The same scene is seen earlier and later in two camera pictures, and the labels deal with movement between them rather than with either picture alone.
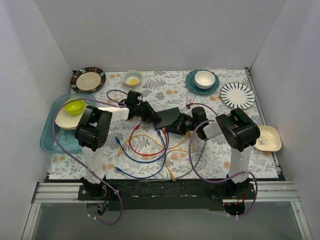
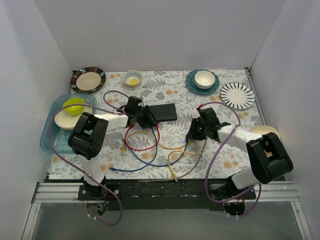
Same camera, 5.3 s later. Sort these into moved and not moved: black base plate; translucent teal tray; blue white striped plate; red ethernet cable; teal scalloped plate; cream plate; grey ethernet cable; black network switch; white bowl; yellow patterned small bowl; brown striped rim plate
Moved: black network switch; red ethernet cable
Not moved: yellow patterned small bowl; brown striped rim plate; grey ethernet cable; teal scalloped plate; black base plate; white bowl; blue white striped plate; cream plate; translucent teal tray
